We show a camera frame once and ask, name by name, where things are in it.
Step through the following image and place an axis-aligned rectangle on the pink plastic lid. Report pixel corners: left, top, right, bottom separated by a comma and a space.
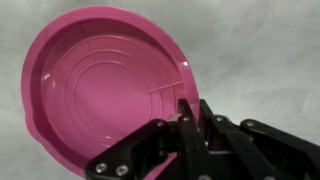
20, 5, 201, 178

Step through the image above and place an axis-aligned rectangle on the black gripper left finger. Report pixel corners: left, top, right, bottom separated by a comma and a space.
84, 97, 211, 180

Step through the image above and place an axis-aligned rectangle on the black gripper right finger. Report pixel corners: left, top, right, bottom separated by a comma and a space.
198, 98, 320, 180

